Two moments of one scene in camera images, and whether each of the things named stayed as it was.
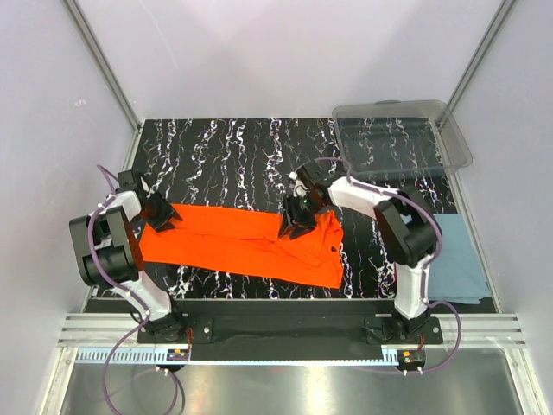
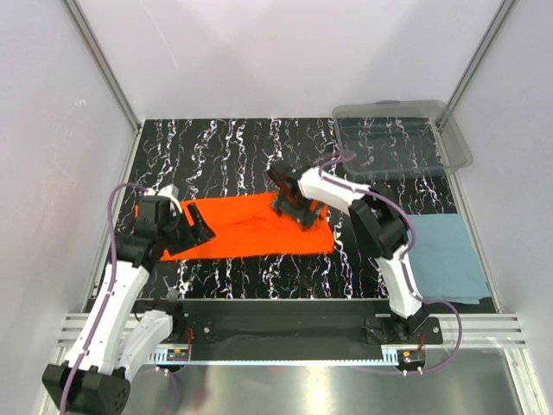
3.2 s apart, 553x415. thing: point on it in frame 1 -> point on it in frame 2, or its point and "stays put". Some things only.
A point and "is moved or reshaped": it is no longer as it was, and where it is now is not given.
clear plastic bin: (396, 137) stays put
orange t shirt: (245, 238) is moved or reshaped
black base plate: (289, 328) stays put
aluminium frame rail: (466, 331) stays put
